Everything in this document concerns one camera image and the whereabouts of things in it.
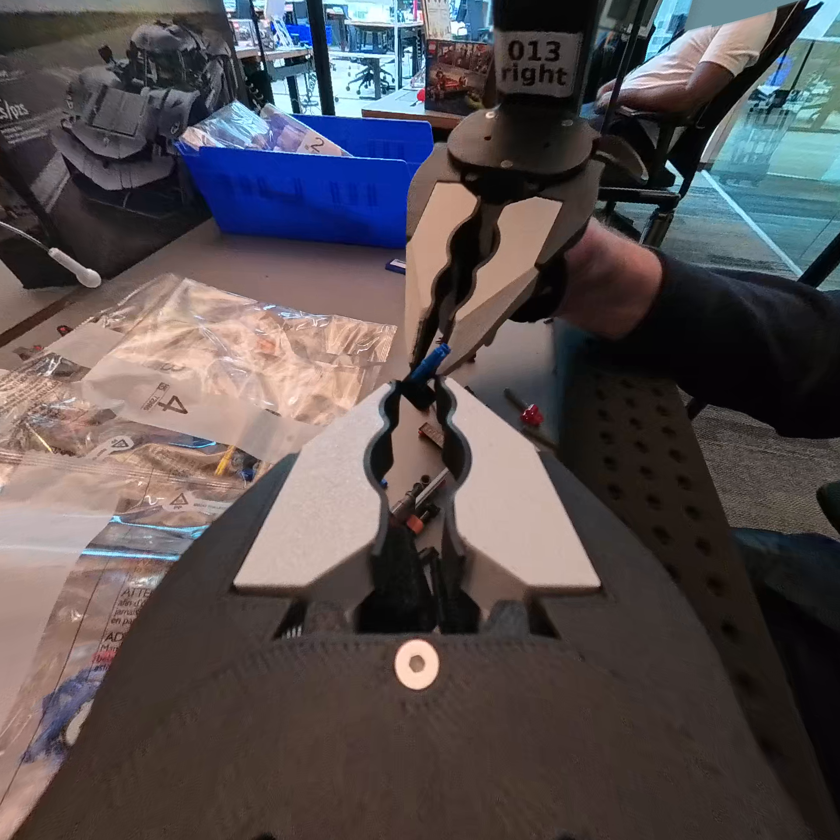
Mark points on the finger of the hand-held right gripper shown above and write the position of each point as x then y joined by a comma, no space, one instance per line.
430,249
518,262

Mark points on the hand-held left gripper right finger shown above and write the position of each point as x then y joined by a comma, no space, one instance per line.
525,525

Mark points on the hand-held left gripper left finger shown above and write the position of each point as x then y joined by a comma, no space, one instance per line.
308,525

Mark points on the black connector with blue pins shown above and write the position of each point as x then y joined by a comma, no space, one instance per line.
430,361

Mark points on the blue plastic storage bin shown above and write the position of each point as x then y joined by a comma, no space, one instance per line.
295,197

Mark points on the colourful lego box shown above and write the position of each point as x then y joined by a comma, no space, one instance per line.
459,72

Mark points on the scattered loose lego pieces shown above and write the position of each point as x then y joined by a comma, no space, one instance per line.
420,499

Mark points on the red lego knob on axle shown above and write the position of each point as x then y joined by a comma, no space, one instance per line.
530,415

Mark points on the pile of lego part bags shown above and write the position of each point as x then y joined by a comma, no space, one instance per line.
197,341

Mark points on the black lego set box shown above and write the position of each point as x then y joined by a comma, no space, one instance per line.
98,131

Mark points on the person's right hand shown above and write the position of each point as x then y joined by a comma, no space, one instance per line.
610,282

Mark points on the small blue labelled box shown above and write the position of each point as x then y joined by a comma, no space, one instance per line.
396,265

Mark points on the wooden-edged work table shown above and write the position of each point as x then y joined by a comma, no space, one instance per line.
407,111

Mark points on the black perforated office chair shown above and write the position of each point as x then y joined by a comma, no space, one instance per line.
630,459

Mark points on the crumpled clear plastic bag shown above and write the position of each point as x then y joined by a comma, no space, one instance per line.
229,134

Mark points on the cluttered workbench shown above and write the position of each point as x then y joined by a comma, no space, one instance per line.
262,56

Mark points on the dark chair armrest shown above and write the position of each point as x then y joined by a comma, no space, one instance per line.
830,505

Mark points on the wooden book stand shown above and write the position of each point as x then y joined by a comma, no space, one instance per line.
72,269

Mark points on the black metal post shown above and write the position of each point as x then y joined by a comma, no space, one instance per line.
321,52

